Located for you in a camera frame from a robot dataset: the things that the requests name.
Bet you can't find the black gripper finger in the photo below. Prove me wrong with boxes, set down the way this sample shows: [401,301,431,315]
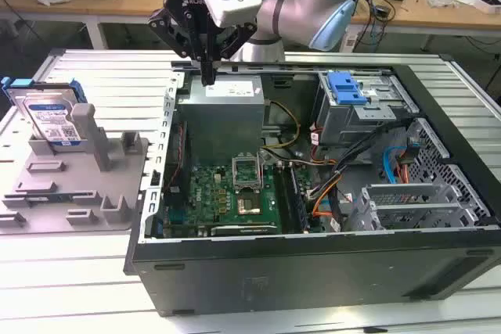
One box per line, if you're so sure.
[208,23,258,87]
[147,8,210,87]

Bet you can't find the hard disk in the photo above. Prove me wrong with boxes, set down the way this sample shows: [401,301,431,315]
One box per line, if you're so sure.
[1,77,89,153]

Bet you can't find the metal disk bay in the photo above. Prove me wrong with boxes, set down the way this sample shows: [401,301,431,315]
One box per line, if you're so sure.
[346,183,492,232]

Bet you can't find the wooden desk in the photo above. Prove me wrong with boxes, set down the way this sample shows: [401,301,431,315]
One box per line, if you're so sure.
[0,0,501,38]

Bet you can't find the grey power supply unit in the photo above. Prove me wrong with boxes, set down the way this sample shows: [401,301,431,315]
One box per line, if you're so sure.
[178,74,267,155]

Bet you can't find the blue plastic drive latch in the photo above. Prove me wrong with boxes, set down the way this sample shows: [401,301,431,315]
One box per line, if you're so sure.
[327,71,369,106]

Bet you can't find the metal drive cage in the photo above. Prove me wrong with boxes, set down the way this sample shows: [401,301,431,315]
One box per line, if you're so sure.
[315,71,420,157]

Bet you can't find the metal socket cover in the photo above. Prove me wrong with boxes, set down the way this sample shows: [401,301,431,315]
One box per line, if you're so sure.
[232,153,262,194]

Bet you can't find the green motherboard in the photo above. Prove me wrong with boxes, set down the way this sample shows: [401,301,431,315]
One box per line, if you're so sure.
[162,163,314,238]

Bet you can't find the CPU socket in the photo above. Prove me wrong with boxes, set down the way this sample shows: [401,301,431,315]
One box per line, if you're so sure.
[236,191,261,216]

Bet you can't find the installed RAM stick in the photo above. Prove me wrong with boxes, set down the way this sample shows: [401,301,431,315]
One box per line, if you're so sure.
[289,164,310,232]

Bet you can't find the grey parts rack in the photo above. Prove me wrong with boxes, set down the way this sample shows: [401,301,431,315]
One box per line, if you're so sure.
[0,103,152,235]

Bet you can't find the black graphics card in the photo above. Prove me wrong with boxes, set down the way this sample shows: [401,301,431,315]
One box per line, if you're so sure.
[209,224,277,238]

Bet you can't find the white flat box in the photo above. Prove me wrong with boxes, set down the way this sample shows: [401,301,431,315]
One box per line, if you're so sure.
[460,0,501,15]

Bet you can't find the black open PC case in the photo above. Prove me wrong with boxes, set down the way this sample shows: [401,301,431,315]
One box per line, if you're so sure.
[123,54,501,318]

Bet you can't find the yellow wire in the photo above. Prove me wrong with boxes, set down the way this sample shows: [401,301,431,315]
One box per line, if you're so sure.
[261,101,302,151]

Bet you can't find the red black twisted wire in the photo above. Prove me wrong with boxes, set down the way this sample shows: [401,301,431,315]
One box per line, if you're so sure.
[176,122,188,194]

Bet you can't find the black cable bundle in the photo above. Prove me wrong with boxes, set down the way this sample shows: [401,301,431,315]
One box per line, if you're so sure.
[332,118,416,178]

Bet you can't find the blue wire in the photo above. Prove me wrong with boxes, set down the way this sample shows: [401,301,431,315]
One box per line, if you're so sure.
[382,145,412,185]

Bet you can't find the red orange wire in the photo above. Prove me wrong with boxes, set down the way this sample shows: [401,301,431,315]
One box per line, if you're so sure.
[397,153,411,185]

